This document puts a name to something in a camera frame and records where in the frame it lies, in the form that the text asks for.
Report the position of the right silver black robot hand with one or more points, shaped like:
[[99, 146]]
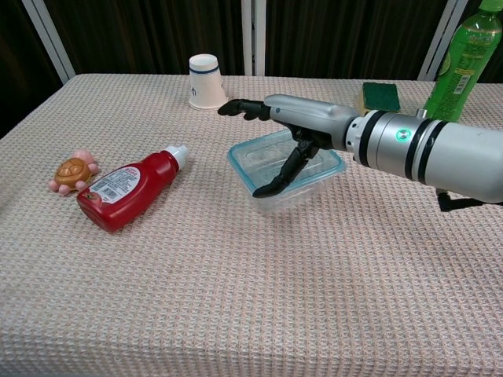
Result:
[[310, 116]]

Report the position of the green yellow scrub sponge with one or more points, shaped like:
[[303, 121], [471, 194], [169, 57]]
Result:
[[380, 94]]

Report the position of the red ketchup squeeze bottle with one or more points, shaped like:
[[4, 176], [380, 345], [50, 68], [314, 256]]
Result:
[[125, 188]]

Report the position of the white paper cup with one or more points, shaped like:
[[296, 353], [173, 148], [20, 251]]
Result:
[[204, 84]]

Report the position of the orange pink turtle toy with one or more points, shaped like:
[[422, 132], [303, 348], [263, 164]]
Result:
[[72, 173]]

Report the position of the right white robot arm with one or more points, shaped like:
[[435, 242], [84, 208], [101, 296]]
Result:
[[452, 153]]

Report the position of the green tea plastic bottle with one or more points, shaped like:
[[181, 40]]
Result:
[[460, 66]]

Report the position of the pink waffle-weave tablecloth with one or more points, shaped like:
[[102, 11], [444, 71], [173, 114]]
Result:
[[196, 294]]

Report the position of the clear plastic container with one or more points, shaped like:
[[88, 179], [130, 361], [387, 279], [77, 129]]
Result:
[[298, 196]]

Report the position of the white frame post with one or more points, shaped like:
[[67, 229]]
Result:
[[49, 39], [254, 37], [446, 39]]

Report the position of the light blue container lid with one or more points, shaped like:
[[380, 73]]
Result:
[[255, 157]]

